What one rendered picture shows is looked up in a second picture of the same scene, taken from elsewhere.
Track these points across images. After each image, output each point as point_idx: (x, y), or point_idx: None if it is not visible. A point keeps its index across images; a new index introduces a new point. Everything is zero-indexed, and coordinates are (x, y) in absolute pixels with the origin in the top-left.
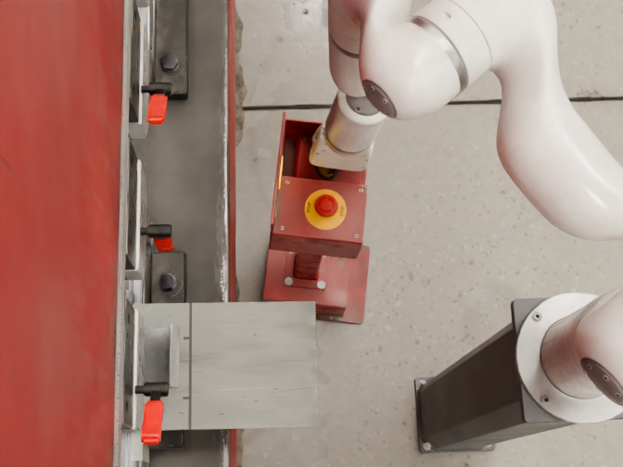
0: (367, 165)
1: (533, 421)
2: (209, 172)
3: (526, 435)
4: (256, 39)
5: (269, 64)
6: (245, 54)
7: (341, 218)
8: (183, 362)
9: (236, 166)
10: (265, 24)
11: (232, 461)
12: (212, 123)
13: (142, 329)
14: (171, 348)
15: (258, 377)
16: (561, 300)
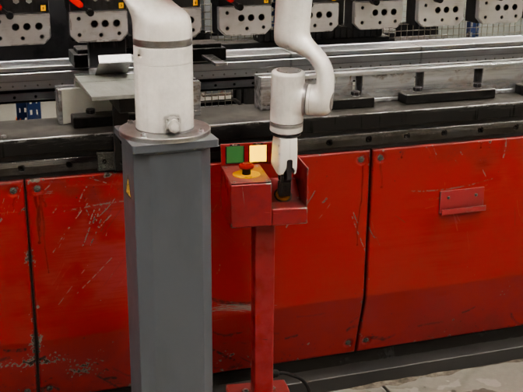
0: (279, 164)
1: (115, 127)
2: (237, 120)
3: (138, 362)
4: (444, 382)
5: (429, 390)
6: (427, 379)
7: (243, 177)
8: (115, 79)
9: (334, 391)
10: (460, 383)
11: (76, 212)
12: (267, 118)
13: (121, 30)
14: (117, 54)
15: (114, 88)
16: (200, 122)
